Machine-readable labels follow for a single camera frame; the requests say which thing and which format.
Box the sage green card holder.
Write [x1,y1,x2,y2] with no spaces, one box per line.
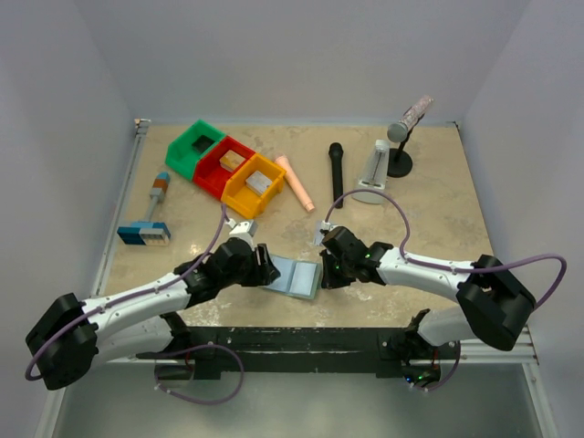
[263,255,322,300]

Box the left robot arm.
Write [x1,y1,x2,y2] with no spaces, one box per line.
[26,237,280,391]

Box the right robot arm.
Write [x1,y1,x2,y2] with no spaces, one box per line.
[321,226,536,358]

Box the yellow plastic bin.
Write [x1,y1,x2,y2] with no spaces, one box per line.
[221,153,286,219]

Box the grey metronome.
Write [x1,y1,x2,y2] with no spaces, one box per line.
[351,140,391,204]

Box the block in yellow bin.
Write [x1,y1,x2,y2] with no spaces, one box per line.
[245,171,272,196]

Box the toy block hammer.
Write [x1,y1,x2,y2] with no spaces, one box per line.
[117,172,172,246]

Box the red plastic bin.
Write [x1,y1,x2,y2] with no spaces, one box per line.
[193,136,256,200]

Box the block in red bin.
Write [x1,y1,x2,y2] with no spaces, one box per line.
[219,150,245,172]

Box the black microphone stand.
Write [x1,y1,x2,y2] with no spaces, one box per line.
[387,118,412,178]

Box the pink microphone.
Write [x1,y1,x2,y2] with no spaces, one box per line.
[275,155,315,213]

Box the black microphone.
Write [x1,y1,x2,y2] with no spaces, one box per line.
[328,142,344,209]

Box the green plastic bin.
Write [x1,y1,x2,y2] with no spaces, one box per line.
[165,120,226,181]

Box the glitter microphone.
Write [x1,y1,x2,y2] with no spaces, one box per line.
[387,95,434,143]

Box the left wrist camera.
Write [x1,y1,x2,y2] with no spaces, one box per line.
[225,218,258,247]

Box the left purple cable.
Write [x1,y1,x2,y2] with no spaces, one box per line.
[25,203,229,382]

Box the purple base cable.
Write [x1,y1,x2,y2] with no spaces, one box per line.
[153,342,247,404]

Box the aluminium frame rail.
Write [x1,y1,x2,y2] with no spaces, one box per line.
[34,119,151,438]

